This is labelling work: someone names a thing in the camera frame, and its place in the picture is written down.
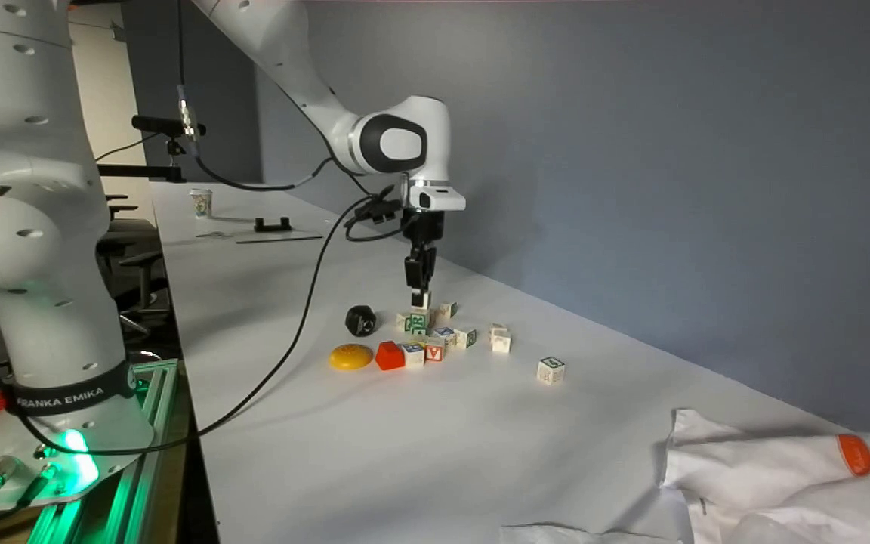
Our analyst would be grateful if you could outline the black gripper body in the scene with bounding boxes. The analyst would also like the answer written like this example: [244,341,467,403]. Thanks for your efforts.
[402,211,443,286]

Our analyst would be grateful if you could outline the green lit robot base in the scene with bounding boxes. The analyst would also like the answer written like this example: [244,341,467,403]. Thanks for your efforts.
[0,355,191,544]

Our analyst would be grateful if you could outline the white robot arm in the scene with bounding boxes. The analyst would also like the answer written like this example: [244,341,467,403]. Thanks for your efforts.
[0,0,466,414]

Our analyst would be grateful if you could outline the green picture block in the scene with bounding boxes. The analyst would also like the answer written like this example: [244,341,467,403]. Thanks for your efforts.
[397,311,433,339]

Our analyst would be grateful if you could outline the white letter J block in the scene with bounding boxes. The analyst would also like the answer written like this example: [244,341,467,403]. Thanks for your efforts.
[452,325,478,349]

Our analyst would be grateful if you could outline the white yarn picture block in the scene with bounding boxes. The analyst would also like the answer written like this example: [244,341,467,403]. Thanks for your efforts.
[402,343,425,369]

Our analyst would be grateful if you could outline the red wooden block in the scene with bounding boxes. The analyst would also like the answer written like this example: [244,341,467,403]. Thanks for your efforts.
[374,341,405,370]

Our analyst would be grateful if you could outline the white block middle right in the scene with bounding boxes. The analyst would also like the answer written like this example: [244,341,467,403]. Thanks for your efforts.
[490,322,513,353]

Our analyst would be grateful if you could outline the white block far right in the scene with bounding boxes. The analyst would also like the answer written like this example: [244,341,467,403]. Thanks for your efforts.
[534,355,569,387]

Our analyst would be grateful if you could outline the black polyhedral die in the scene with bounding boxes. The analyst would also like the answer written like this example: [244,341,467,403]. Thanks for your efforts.
[344,304,374,336]

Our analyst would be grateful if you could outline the yellow perforated dome lid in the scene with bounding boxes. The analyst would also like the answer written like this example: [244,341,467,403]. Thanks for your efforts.
[329,343,373,370]

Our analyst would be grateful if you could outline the black microphone on stand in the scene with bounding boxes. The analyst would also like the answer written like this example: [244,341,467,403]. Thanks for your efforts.
[130,83,207,158]

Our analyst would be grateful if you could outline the white crumpled cloth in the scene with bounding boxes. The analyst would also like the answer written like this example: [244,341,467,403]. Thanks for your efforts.
[500,408,870,544]

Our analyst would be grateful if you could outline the orange marker cap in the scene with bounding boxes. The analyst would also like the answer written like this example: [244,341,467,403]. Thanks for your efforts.
[837,435,870,477]

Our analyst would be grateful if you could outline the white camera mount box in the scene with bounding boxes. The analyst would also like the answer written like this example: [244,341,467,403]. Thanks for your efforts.
[402,177,466,211]

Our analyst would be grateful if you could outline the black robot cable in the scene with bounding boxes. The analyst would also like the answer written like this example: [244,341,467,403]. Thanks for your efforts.
[8,184,409,459]

